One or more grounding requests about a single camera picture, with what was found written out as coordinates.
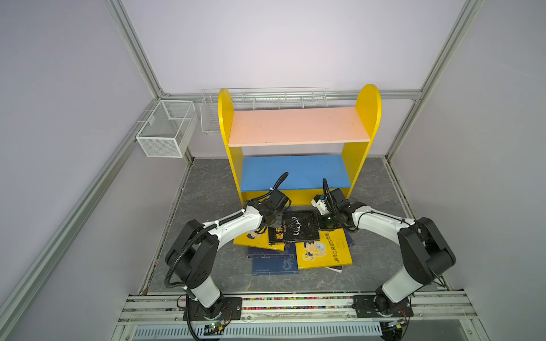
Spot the black book orange title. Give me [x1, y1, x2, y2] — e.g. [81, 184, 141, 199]
[267, 210, 320, 245]

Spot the yellow cartoon book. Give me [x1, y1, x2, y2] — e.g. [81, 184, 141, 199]
[295, 229, 353, 270]
[233, 231, 285, 251]

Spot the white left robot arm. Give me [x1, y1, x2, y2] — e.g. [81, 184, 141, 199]
[164, 189, 291, 309]

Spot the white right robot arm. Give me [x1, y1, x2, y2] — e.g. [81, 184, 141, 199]
[311, 189, 456, 314]

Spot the blue book under yellow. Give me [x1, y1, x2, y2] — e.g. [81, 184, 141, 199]
[326, 230, 355, 273]

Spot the yellow bookshelf with coloured shelves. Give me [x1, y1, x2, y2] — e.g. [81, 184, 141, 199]
[218, 85, 382, 206]

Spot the blue book bottom stack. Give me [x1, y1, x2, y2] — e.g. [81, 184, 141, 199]
[248, 244, 299, 276]

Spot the white mesh basket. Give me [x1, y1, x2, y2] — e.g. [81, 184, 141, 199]
[136, 100, 198, 159]

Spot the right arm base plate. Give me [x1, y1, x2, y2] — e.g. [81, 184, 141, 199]
[351, 294, 414, 318]

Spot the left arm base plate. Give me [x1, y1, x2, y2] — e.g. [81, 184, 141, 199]
[183, 296, 243, 321]

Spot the white wire rack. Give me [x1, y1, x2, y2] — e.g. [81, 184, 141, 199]
[200, 88, 328, 135]

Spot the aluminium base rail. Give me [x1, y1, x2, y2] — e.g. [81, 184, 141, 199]
[112, 291, 489, 340]

